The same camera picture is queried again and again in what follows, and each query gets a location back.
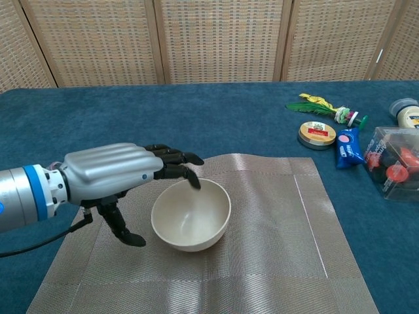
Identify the round yellow tin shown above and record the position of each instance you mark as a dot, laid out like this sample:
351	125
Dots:
317	132

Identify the blue table cloth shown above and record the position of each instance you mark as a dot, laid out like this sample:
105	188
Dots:
196	114

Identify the beige woven placemat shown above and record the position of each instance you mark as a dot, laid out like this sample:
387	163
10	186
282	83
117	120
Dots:
268	245

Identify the white bowl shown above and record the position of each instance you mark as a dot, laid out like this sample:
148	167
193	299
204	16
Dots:
193	216

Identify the blue cookie packet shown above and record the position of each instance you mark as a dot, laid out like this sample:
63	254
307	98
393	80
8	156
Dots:
348	150

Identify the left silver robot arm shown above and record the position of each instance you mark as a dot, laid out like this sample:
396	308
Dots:
23	196

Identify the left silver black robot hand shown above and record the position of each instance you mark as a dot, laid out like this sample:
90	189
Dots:
108	170

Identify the mayonnaise squeeze bottle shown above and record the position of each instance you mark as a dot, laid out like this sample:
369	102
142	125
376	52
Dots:
407	114

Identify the woven wooden folding screen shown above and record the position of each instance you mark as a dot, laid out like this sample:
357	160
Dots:
212	39

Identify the clear box with red toys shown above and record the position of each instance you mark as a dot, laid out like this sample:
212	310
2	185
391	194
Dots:
393	163

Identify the colourful feather shuttlecock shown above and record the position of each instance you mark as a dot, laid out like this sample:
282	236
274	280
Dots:
314	108

